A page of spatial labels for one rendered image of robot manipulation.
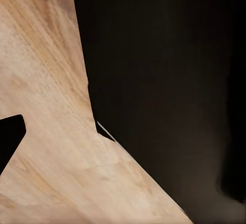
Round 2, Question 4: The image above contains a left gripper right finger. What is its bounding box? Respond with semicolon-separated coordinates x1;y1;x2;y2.
230;114;246;154

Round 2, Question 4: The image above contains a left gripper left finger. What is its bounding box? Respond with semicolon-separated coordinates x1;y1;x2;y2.
0;114;26;175

